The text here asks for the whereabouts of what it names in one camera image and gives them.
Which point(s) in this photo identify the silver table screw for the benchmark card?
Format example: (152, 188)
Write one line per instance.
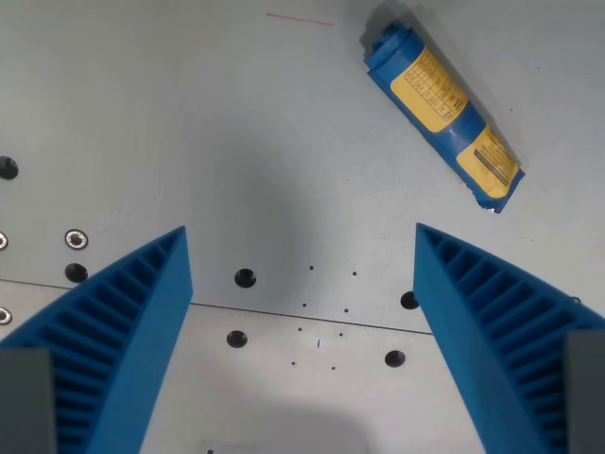
(4, 315)
(76, 239)
(2, 240)

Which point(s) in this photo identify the blue and yellow snack bag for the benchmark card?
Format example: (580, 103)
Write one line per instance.
(443, 111)

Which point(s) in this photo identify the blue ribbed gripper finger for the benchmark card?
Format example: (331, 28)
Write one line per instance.
(477, 307)
(142, 307)

